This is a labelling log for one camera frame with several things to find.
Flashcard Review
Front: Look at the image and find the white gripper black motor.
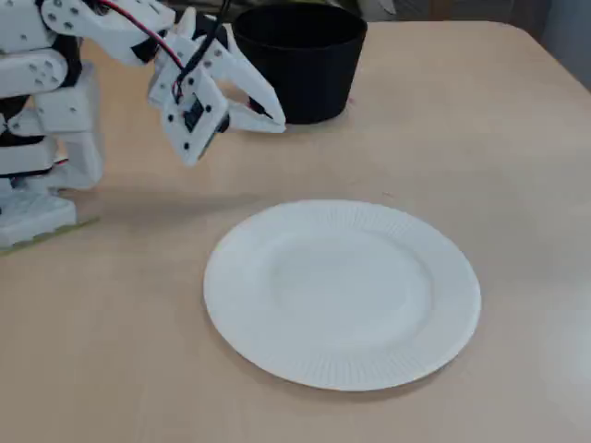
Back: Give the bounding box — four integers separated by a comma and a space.
148, 6, 287, 135

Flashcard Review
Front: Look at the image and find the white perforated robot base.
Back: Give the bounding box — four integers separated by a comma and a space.
0, 188, 78, 245

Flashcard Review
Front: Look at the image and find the black pot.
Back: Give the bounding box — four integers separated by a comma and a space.
233, 4, 368, 125

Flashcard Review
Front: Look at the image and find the white paper plate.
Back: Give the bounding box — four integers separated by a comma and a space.
202, 198, 482, 392

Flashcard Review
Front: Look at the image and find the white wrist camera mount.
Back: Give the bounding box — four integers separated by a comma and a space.
159, 67, 231, 167

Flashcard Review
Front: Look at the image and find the red white wrist servo wire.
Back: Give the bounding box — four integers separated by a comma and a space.
99, 0, 186, 70

